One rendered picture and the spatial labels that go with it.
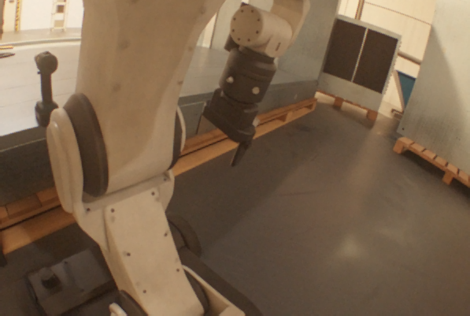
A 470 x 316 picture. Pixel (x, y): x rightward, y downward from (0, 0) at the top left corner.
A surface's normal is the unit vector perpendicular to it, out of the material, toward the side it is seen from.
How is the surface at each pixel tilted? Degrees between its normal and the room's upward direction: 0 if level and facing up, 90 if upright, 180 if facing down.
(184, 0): 100
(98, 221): 90
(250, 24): 90
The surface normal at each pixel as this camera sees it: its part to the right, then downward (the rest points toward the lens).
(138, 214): 0.77, -0.08
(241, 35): -0.61, 0.21
